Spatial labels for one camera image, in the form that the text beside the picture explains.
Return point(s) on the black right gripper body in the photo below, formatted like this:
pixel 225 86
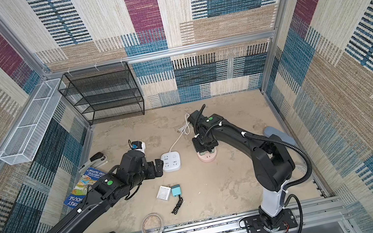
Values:
pixel 202 145

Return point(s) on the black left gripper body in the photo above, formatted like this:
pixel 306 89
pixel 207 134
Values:
pixel 151 172

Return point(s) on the white charger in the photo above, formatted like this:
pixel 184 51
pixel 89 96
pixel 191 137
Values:
pixel 164 193

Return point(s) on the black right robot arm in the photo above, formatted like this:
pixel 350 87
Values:
pixel 272 163

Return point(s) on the pink round power strip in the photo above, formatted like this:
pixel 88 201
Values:
pixel 207 156

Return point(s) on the white square power strip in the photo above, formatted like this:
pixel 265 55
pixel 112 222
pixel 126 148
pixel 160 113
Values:
pixel 171 161

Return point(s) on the black grey stapler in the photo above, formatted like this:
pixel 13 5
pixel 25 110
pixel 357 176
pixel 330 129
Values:
pixel 95 161

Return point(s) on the blue illustrated book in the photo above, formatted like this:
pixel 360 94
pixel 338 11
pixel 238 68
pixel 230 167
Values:
pixel 79 192

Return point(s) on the blue grey glasses case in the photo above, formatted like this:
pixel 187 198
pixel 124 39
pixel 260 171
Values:
pixel 269 131

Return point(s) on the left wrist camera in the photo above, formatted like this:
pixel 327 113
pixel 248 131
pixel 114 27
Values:
pixel 137 145

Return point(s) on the black wire shelf rack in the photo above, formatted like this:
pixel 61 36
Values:
pixel 104 93

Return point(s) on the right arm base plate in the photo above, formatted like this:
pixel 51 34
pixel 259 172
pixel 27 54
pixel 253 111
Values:
pixel 265 224

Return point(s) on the white wire mesh basket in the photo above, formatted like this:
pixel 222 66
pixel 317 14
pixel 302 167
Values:
pixel 29 133

